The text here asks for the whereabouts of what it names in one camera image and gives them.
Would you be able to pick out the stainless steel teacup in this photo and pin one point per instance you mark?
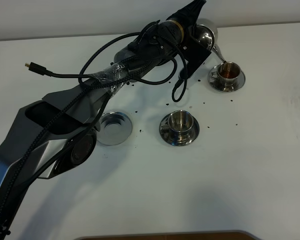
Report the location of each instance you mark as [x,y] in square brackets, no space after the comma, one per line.
[178,121]
[226,73]

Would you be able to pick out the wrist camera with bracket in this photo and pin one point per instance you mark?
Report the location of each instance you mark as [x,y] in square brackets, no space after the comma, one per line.
[189,49]

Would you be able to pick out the teapot steel saucer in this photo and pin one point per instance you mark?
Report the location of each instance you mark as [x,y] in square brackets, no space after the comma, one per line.
[114,128]

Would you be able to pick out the far steel saucer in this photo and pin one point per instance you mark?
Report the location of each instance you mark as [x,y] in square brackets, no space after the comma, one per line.
[231,88]

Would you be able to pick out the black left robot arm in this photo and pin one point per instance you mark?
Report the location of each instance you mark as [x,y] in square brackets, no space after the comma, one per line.
[59,132]

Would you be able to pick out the near steel saucer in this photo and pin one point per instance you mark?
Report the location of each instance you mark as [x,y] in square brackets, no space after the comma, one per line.
[180,139]

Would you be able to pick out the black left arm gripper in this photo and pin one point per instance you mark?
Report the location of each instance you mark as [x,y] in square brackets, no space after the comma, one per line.
[178,30]

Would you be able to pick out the far stainless steel teacup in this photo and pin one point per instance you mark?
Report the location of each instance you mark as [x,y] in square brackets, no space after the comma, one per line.
[226,73]

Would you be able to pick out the stainless steel teapot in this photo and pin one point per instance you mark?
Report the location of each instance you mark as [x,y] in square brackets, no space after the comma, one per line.
[206,33]

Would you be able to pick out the near stainless steel teacup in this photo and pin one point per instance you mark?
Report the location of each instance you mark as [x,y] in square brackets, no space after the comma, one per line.
[178,121]

